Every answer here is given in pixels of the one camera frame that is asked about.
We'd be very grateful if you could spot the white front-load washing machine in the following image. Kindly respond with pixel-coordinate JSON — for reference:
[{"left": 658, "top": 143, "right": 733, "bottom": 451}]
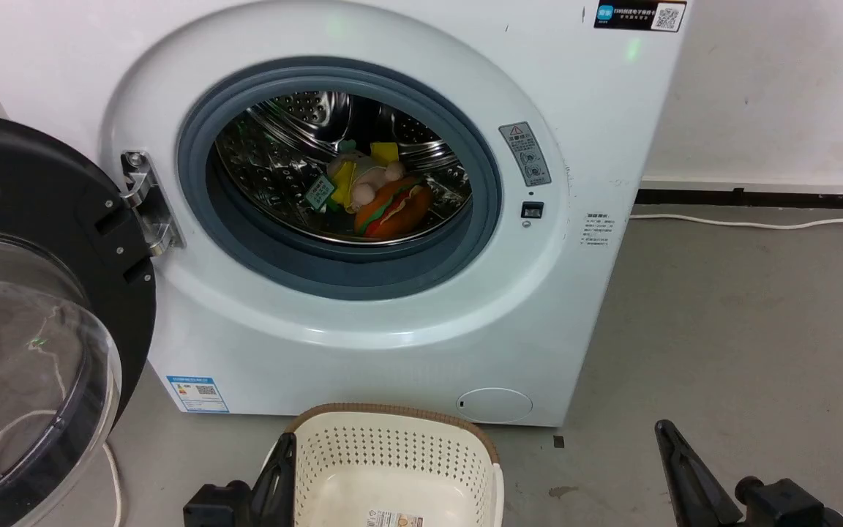
[{"left": 0, "top": 0, "right": 689, "bottom": 427}]

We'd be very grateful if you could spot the steel perforated washer drum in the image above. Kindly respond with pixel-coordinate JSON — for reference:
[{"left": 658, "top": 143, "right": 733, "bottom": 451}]
[{"left": 206, "top": 89, "right": 473, "bottom": 246}]

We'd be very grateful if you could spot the black baseboard strip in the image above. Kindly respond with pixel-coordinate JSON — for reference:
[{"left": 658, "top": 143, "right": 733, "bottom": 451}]
[{"left": 635, "top": 188, "right": 843, "bottom": 211}]

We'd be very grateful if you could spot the round white filter cover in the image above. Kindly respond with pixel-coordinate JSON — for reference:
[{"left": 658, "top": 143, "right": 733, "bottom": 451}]
[{"left": 456, "top": 387, "right": 533, "bottom": 424}]

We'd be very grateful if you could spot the chrome door hinge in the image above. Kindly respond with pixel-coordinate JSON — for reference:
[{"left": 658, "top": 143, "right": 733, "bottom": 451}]
[{"left": 120, "top": 151, "right": 185, "bottom": 257}]

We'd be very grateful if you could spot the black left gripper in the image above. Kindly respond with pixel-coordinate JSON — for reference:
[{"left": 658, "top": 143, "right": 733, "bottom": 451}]
[{"left": 183, "top": 432, "right": 297, "bottom": 527}]

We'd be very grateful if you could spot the beige and yellow plush doll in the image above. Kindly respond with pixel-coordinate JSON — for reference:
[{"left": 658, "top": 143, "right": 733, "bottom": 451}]
[{"left": 326, "top": 141, "right": 408, "bottom": 213}]

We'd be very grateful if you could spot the printed label in basket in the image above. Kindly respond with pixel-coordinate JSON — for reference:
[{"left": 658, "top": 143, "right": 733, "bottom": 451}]
[{"left": 367, "top": 509, "right": 424, "bottom": 527}]

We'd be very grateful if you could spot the thin white looped cable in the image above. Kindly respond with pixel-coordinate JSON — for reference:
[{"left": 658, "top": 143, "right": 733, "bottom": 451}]
[{"left": 103, "top": 441, "right": 124, "bottom": 527}]

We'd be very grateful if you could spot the black QR code sticker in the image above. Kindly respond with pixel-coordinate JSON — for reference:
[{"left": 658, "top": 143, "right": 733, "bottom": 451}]
[{"left": 594, "top": 1, "right": 686, "bottom": 32}]

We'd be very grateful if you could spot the green and white hang tag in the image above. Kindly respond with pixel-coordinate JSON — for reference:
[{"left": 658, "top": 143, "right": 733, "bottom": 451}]
[{"left": 304, "top": 176, "right": 337, "bottom": 211}]

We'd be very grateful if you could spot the orange burger plush toy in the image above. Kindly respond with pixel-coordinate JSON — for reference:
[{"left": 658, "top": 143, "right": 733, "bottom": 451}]
[{"left": 353, "top": 176, "right": 434, "bottom": 241}]

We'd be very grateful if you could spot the black round washer door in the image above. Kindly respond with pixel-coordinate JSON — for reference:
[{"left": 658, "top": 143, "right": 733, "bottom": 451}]
[{"left": 0, "top": 110, "right": 157, "bottom": 527}]

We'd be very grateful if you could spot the grey rubber door gasket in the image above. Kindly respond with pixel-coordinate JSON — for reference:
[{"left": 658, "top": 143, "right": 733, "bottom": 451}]
[{"left": 176, "top": 57, "right": 503, "bottom": 301}]

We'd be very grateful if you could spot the blue energy label sticker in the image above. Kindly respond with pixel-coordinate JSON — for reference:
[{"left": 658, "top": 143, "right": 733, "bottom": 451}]
[{"left": 166, "top": 376, "right": 230, "bottom": 414}]

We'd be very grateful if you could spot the long white floor cable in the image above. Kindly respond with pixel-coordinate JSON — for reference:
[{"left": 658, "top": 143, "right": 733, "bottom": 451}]
[{"left": 628, "top": 208, "right": 843, "bottom": 231}]

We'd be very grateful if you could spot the cream perforated laundry basket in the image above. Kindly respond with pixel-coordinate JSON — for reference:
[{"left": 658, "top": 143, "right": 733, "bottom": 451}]
[{"left": 264, "top": 403, "right": 505, "bottom": 527}]

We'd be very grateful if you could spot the grey warning sticker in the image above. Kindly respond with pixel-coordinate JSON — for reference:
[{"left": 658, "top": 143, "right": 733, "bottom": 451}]
[{"left": 498, "top": 122, "right": 552, "bottom": 187}]

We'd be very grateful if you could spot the small printed text label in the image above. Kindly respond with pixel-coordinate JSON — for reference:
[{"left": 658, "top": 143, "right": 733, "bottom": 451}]
[{"left": 581, "top": 212, "right": 617, "bottom": 247}]

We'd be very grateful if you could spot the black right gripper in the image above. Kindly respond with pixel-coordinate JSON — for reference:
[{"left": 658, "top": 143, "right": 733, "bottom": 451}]
[{"left": 654, "top": 419, "right": 843, "bottom": 527}]

